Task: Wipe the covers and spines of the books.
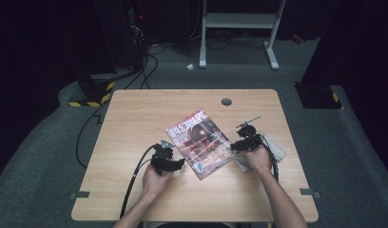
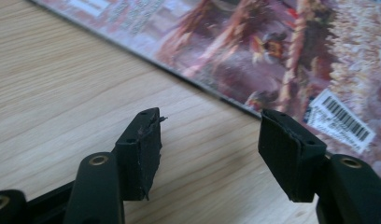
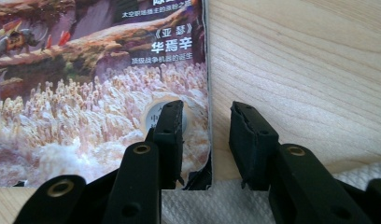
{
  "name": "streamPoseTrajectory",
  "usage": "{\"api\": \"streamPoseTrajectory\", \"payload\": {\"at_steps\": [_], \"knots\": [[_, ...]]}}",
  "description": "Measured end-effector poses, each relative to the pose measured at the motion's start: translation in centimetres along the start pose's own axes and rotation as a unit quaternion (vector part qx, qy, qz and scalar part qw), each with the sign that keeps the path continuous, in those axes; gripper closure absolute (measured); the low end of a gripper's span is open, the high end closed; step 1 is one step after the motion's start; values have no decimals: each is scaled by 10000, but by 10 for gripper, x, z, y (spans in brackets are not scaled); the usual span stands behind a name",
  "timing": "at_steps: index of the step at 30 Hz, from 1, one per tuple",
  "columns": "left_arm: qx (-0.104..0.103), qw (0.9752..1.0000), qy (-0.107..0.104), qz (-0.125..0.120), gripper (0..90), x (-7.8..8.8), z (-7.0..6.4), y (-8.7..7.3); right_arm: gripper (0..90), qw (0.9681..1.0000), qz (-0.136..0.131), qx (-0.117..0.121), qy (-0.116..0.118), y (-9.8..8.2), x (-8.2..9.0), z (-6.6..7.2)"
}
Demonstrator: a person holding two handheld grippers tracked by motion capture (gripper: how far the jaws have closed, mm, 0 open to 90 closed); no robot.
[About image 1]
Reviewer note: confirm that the black stand base yellow stripes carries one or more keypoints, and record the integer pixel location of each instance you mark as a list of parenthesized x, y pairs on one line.
[(319, 96), (93, 91)]

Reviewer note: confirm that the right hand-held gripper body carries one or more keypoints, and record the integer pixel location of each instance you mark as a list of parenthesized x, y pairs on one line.
[(250, 139)]

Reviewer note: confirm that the crumpled white paper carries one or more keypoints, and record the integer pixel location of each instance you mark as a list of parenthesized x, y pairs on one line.
[(190, 66)]

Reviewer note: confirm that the person's right hand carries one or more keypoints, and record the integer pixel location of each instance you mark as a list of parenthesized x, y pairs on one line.
[(260, 160)]

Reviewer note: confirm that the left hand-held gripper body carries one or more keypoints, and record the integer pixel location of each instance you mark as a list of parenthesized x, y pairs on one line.
[(160, 158)]

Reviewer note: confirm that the person's left hand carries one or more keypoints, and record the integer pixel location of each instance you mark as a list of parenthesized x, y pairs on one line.
[(155, 182)]

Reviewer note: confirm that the dark equipment rack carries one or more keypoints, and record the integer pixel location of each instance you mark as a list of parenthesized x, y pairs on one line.
[(136, 31)]

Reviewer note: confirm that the red cover magazine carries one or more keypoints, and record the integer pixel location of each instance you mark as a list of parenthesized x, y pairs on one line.
[(200, 145)]

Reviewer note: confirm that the white metal stand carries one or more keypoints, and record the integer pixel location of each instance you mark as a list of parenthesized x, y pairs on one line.
[(239, 20)]

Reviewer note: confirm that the grey round table grommet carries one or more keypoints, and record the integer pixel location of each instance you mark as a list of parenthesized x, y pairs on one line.
[(226, 102)]

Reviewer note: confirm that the grey cleaning cloth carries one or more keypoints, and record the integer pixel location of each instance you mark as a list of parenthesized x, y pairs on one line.
[(277, 152)]

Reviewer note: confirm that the small red object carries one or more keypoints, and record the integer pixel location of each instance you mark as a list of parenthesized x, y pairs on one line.
[(297, 39)]

